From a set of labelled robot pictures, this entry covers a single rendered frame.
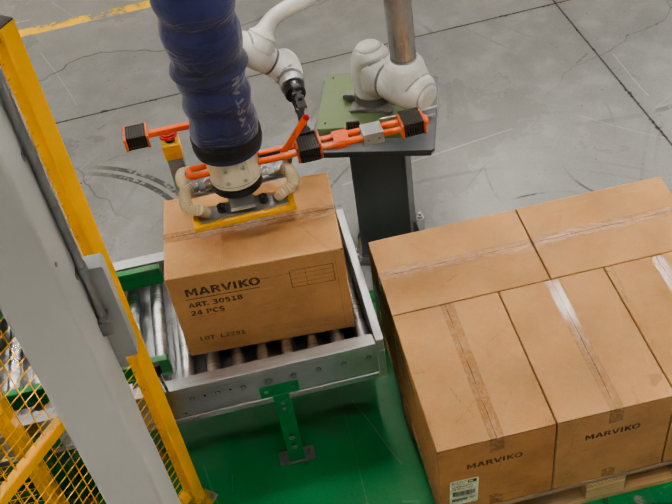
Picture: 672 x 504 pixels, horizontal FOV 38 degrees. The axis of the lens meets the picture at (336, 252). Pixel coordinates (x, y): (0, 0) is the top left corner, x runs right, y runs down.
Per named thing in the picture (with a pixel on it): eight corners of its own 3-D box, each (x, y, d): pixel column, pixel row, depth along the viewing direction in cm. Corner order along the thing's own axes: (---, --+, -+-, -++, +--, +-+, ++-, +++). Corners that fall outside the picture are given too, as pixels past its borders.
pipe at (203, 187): (192, 221, 310) (188, 208, 306) (184, 173, 327) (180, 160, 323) (295, 197, 312) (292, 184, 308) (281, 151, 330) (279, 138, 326)
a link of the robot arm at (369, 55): (373, 72, 400) (367, 27, 384) (405, 88, 389) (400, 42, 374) (345, 92, 393) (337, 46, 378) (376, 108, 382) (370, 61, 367)
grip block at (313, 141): (299, 165, 313) (296, 151, 309) (293, 147, 320) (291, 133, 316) (324, 159, 314) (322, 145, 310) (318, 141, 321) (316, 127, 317)
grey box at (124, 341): (54, 373, 225) (9, 287, 204) (55, 356, 229) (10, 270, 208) (138, 354, 226) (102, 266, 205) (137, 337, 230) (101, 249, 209)
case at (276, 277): (190, 356, 345) (163, 280, 317) (187, 277, 373) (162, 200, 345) (355, 326, 346) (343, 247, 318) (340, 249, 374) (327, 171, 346)
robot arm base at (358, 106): (349, 86, 405) (347, 75, 401) (400, 87, 399) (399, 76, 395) (339, 113, 393) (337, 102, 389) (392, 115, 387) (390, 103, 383)
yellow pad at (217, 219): (195, 233, 311) (191, 222, 307) (191, 213, 318) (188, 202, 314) (297, 209, 313) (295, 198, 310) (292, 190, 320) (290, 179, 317)
